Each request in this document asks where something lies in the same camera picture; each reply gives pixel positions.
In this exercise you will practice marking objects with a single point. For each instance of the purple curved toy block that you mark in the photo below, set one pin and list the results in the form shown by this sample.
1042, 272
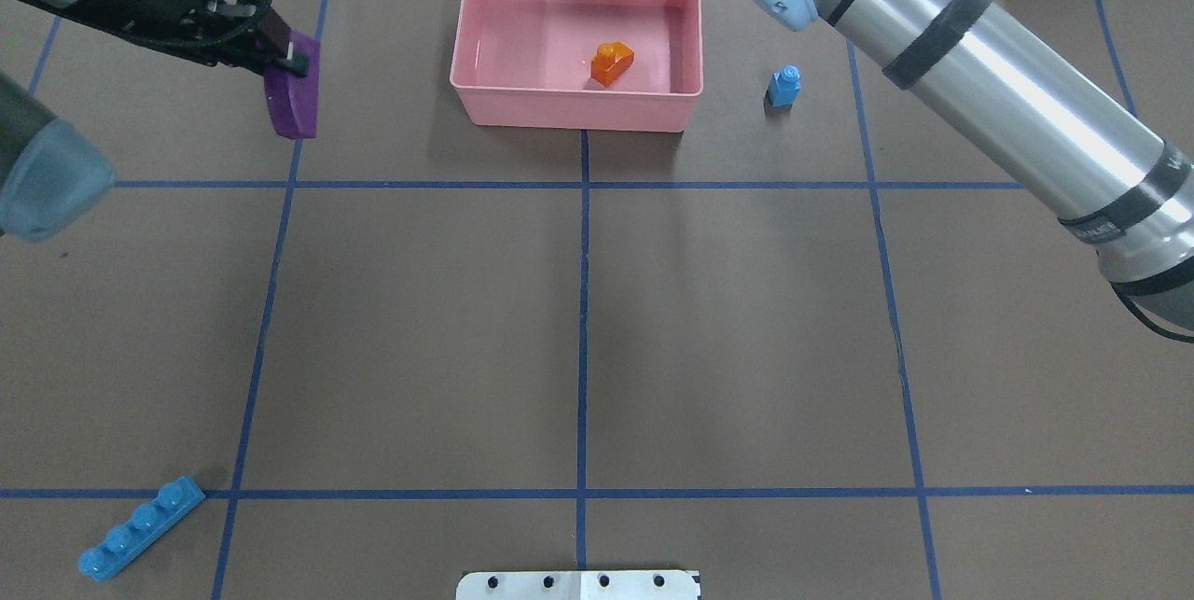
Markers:
291, 100

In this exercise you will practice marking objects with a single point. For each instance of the long blue studded block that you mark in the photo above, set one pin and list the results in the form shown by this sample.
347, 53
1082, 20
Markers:
147, 524

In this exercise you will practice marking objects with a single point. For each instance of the small blue toy block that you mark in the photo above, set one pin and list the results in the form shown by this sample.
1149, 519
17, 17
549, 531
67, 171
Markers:
784, 87

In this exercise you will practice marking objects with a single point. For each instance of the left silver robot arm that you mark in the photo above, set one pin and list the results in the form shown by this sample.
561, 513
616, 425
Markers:
225, 87

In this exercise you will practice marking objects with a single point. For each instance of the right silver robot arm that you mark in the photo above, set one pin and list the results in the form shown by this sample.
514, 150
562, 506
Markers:
1111, 182

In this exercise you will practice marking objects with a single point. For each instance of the pink plastic box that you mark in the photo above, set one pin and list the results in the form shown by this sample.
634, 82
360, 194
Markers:
526, 63

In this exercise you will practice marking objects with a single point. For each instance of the orange toy block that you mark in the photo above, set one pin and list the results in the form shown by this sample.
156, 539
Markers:
610, 61

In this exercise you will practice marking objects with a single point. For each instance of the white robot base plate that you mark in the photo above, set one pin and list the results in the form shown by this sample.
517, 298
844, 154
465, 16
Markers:
581, 584

